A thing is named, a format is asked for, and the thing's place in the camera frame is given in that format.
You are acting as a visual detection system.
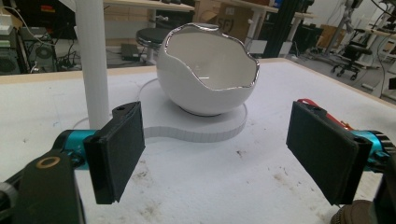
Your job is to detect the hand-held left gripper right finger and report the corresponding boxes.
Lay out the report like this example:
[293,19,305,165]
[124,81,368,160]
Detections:
[285,100,373,206]

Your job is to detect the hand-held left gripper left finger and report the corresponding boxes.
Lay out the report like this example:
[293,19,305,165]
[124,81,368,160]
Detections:
[83,101,147,205]

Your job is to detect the white eggshell bowl silver rim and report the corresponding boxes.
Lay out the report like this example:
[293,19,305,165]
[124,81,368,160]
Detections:
[155,21,261,118]

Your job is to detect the brown rough object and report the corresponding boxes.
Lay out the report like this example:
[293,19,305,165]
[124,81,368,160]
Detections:
[330,199,375,224]

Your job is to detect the white stand with pole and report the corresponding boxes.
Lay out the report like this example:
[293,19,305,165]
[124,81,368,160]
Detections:
[73,0,248,144]

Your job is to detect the black flat box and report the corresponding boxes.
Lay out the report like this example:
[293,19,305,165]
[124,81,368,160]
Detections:
[120,43,142,62]

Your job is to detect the black office chair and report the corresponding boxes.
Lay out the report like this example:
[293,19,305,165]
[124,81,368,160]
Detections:
[331,28,374,81]

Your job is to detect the black round stool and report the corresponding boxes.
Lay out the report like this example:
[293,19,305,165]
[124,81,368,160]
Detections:
[135,27,172,64]

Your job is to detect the black computer tower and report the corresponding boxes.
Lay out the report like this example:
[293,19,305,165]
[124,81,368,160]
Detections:
[18,27,59,74]

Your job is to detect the black metal column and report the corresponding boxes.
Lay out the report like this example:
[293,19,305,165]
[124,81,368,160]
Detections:
[263,0,302,59]

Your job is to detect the cardboard box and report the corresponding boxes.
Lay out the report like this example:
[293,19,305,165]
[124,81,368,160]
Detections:
[217,2,256,43]

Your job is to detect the red strap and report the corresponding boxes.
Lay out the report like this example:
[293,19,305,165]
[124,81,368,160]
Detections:
[297,98,354,131]

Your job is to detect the white cable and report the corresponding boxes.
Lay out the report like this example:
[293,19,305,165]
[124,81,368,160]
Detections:
[3,6,57,48]

